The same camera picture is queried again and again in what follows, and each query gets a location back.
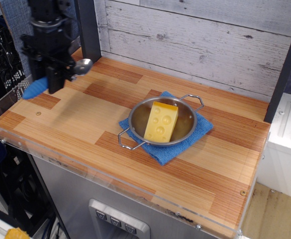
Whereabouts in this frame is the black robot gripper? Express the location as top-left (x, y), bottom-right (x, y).
top-left (21, 0), bottom-right (75, 94)

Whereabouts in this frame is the blue handled metal spoon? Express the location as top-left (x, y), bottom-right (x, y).
top-left (22, 58), bottom-right (93, 100)

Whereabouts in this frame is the small steel pan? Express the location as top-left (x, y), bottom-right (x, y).
top-left (118, 92), bottom-right (210, 150)

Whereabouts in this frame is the clear acrylic table guard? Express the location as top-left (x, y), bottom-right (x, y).
top-left (0, 37), bottom-right (272, 237)

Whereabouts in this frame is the yellow toy cheese wedge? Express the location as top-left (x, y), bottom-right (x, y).
top-left (143, 102), bottom-right (179, 143)

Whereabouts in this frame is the blue microfiber cloth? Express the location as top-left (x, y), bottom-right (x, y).
top-left (118, 91), bottom-right (214, 166)

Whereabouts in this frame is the silver cabinet control panel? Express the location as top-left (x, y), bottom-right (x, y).
top-left (89, 199), bottom-right (151, 239)

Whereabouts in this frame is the yellow object bottom left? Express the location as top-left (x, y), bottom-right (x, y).
top-left (4, 228), bottom-right (30, 239)

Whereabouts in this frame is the white ridged appliance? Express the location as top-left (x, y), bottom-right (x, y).
top-left (257, 93), bottom-right (291, 197)

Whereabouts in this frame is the dark grey left post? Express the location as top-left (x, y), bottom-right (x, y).
top-left (75, 0), bottom-right (101, 62)

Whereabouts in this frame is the dark grey post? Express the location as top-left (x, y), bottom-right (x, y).
top-left (264, 44), bottom-right (291, 123)
top-left (75, 0), bottom-right (101, 62)

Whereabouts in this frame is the black crate with cables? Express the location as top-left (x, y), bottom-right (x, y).
top-left (0, 16), bottom-right (25, 98)

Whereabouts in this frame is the dark grey right post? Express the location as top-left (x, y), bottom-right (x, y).
top-left (264, 44), bottom-right (291, 123)

